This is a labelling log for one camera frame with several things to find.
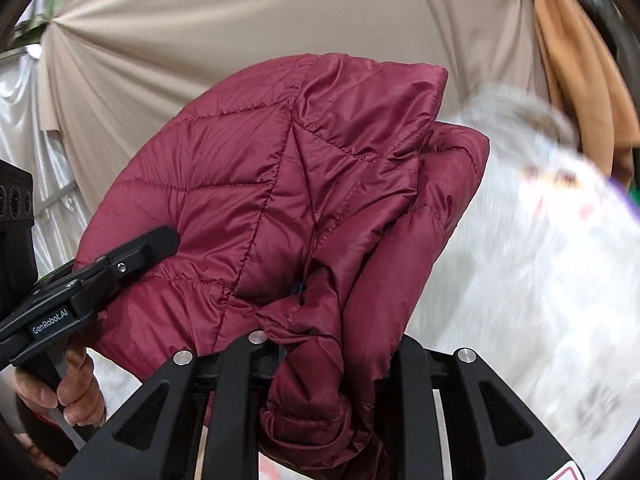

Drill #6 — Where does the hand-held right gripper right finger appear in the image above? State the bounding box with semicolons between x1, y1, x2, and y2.
387;334;583;480

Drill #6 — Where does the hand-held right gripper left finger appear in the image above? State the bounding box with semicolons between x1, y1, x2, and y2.
60;330;288;480

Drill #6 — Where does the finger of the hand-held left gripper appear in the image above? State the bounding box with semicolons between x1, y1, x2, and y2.
74;225;181;312

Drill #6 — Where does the maroon quilted jacket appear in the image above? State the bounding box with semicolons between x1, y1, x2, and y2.
77;52;491;480

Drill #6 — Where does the person's left forearm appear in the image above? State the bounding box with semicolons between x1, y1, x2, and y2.
7;395;81;480

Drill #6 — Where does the person's left hand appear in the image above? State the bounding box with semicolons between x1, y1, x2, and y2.
12;339;107;428

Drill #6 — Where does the silver satin curtain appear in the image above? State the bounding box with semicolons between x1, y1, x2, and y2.
0;49;93;273

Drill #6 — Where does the white floral fleece blanket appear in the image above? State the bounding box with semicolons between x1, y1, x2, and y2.
92;82;640;480

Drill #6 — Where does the beige curtain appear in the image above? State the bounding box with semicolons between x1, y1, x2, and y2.
39;0;553;213

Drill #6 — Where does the orange hanging cloth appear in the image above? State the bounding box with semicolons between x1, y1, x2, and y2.
530;0;640;183

